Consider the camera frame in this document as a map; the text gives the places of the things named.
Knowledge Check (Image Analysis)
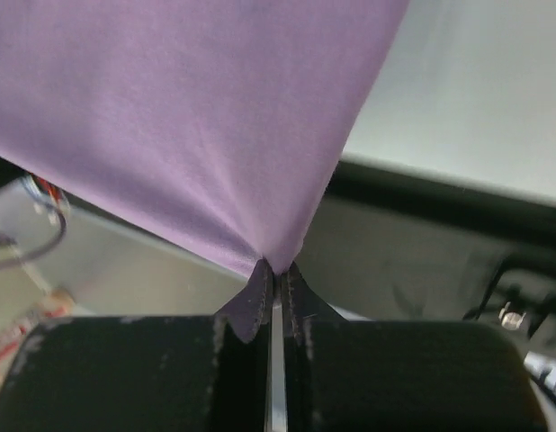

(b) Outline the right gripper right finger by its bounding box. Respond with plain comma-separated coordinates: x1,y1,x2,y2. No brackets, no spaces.
280,266,548,431

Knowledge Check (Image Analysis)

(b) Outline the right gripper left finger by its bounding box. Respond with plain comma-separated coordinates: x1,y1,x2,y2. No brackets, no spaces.
0,260,274,431

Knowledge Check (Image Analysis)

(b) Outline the purple t shirt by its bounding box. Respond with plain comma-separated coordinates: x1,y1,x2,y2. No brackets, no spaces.
0,1,408,275

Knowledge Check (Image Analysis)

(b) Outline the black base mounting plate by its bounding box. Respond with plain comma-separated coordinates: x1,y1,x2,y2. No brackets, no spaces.
327,159,556,352

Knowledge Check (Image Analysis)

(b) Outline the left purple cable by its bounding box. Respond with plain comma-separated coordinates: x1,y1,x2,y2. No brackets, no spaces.
0,209,67,271

